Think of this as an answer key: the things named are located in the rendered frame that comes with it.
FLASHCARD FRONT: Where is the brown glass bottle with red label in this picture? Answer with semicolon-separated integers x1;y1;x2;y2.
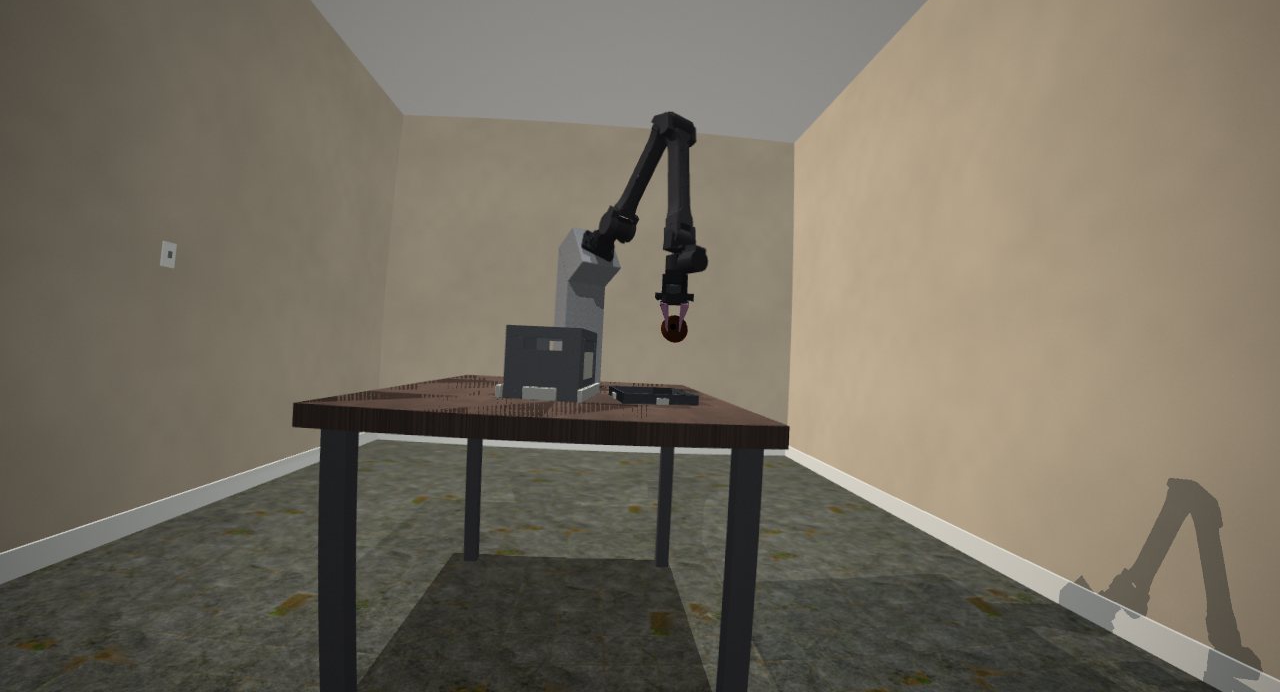
660;315;689;343

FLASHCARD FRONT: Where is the dark grey divided crate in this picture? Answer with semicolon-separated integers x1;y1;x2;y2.
502;325;596;402

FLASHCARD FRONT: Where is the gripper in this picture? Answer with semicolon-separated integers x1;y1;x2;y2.
655;293;694;333

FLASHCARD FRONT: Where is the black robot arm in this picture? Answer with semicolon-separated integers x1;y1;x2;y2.
581;113;708;294

